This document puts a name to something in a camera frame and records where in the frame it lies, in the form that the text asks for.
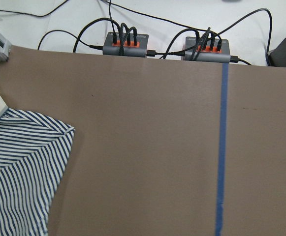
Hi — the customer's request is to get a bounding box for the right grey USB hub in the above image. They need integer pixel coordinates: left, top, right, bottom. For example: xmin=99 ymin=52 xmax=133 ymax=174
xmin=184 ymin=36 xmax=231 ymax=63

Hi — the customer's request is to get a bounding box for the blue white striped polo shirt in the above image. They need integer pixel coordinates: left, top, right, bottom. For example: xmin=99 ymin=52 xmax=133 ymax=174
xmin=0 ymin=96 xmax=75 ymax=236

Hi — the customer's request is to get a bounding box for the grey usb hub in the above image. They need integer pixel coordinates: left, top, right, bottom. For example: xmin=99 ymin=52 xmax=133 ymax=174
xmin=102 ymin=32 xmax=149 ymax=58
xmin=184 ymin=36 xmax=231 ymax=63

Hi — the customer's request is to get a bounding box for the left grey USB hub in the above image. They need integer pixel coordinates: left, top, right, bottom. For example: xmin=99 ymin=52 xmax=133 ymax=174
xmin=102 ymin=32 xmax=149 ymax=58

